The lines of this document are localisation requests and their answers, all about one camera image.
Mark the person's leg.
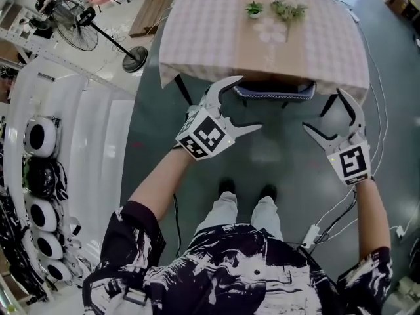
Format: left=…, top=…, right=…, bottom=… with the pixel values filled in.
left=250, top=195, right=285, bottom=242
left=194, top=190, right=240, bottom=236

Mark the person's right black shoe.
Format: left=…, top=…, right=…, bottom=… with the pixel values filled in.
left=259, top=183, right=279, bottom=200

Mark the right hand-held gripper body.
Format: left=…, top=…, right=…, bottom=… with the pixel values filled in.
left=327, top=131, right=372, bottom=187

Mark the black pedestal fan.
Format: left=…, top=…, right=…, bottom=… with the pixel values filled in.
left=51, top=0, right=149, bottom=74

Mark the black white patterned shirt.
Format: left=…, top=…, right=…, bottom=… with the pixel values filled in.
left=81, top=200, right=394, bottom=315

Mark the white power strip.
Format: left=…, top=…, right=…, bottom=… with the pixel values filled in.
left=301, top=224, right=321, bottom=249

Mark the person's left leg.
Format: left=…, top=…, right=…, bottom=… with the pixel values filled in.
left=194, top=190, right=240, bottom=236

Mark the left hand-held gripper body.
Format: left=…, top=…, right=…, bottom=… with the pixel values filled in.
left=175, top=105, right=236, bottom=161

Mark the pink flower shaped mat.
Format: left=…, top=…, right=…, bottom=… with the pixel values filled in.
left=255, top=17, right=289, bottom=44

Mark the brown table runner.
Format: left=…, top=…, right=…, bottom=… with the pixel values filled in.
left=233, top=0, right=311, bottom=80

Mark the black cable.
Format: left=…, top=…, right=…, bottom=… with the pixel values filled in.
left=173, top=191, right=184, bottom=259

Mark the white helmet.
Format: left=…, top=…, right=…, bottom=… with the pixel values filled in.
left=45, top=259, right=74, bottom=282
left=24, top=114, right=62, bottom=159
left=35, top=231, right=67, bottom=261
left=26, top=194, right=62, bottom=233

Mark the table with checkered cloth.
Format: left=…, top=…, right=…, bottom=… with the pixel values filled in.
left=158, top=0, right=370, bottom=118

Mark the pink checked tablecloth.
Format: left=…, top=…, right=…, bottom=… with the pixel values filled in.
left=158, top=0, right=370, bottom=106

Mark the bushy potted plant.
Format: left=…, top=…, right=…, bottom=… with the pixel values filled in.
left=270, top=0, right=308, bottom=22

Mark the person's right leg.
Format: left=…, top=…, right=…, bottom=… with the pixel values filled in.
left=250, top=195, right=285, bottom=242

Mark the blue chair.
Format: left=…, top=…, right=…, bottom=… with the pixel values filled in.
left=232, top=79, right=318, bottom=110

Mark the grey strap buckle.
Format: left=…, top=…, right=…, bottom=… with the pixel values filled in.
left=122, top=286, right=148, bottom=307

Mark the person's left black shoe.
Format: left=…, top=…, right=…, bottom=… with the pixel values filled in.
left=217, top=178, right=238, bottom=197

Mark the person's black shoe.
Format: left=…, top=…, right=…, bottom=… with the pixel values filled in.
left=217, top=178, right=238, bottom=197
left=259, top=183, right=279, bottom=200

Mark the small plant in white pot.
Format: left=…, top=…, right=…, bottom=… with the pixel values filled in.
left=244, top=0, right=264, bottom=20

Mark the white shelf unit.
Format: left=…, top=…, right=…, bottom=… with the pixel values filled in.
left=0, top=53, right=139, bottom=305

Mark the white power cable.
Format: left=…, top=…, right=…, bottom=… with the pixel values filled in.
left=311, top=0, right=390, bottom=242

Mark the person's left forearm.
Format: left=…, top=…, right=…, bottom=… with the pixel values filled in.
left=127, top=148, right=195, bottom=223

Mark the person's right forearm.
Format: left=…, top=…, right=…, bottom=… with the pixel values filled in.
left=355, top=177, right=394, bottom=263

